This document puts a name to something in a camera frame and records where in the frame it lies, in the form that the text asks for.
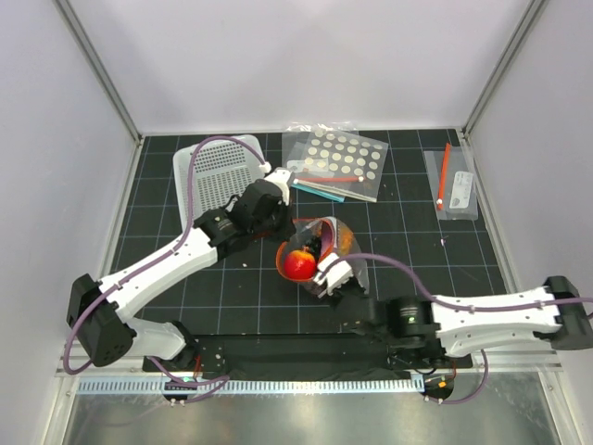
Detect white perforated plastic basket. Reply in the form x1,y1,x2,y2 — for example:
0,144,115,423
172,134,265,225

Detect dark black grape bunch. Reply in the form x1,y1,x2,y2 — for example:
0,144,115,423
302,237,322,257

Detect red yellow apple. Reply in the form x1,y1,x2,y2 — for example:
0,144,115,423
284,250,317,281

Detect orange zipper clear bag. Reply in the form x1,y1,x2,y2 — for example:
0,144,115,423
275,216,369,299

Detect purple eggplant toy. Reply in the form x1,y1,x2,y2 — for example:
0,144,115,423
319,218,334,260

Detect orange toy pineapple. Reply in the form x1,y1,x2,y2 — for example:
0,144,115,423
335,221,355,256

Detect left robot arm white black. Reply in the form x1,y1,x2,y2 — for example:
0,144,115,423
63,169,295,375

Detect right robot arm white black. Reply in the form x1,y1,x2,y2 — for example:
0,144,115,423
314,273,592,367

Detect blue zipper clear bag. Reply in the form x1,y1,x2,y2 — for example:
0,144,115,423
291,180,345,203

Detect polka dot zip bag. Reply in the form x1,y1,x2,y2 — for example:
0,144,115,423
282,123,389,202

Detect right orange zipper bag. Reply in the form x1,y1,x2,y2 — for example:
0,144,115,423
423,143,478,221

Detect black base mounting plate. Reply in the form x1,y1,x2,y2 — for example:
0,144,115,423
159,334,473,382

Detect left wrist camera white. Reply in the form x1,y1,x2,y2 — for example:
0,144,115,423
264,168,294,206

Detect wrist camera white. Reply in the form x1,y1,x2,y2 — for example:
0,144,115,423
264,168,294,206
311,253,355,299

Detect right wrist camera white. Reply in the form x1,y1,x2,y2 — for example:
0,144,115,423
311,253,355,299

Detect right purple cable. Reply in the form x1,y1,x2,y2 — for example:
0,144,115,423
323,252,593,407

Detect purple cable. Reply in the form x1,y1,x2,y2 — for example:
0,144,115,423
323,252,593,407
62,134,272,403

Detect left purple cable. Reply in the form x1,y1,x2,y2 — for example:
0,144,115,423
62,134,272,403

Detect left aluminium frame post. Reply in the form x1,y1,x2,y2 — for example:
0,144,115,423
53,0,142,144

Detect aluminium frame post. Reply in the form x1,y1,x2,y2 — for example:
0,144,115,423
461,0,549,139
53,0,142,144

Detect perforated metal cable rail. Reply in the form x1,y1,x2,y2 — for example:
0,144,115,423
76,375,424,396

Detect right aluminium frame post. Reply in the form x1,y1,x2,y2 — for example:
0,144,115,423
461,0,549,139

